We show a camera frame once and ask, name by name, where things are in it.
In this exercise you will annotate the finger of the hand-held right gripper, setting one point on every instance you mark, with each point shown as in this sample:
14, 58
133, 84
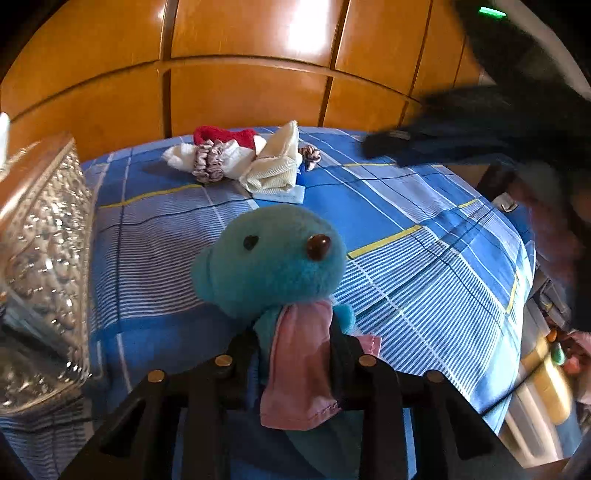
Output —
406, 145

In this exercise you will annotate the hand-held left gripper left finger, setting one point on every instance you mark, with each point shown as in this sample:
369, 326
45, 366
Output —
235, 383

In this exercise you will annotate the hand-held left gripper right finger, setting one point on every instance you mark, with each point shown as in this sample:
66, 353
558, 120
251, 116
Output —
351, 383

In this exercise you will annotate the pink satin scrunchie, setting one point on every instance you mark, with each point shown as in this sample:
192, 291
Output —
311, 154
210, 161

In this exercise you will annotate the teal plush toy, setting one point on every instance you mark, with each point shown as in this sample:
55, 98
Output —
272, 258

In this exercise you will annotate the cream ribbed cloth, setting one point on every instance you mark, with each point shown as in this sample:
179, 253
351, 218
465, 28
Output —
272, 170

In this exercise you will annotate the red sock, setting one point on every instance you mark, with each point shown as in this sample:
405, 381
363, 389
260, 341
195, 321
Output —
217, 134

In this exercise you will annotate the white fluffy cloth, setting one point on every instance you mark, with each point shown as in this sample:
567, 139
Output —
180, 154

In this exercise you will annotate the metal clasp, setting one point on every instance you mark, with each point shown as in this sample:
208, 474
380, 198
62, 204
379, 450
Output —
504, 203

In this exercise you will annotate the blue plaid bed cover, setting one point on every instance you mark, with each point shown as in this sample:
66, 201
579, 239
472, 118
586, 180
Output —
415, 277

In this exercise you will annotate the wooden wardrobe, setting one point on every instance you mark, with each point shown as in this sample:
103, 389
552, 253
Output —
254, 69

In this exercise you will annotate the embossed silver tissue box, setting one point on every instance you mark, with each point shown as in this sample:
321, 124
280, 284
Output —
46, 230

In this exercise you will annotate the white tissue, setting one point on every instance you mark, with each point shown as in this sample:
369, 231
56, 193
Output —
3, 134

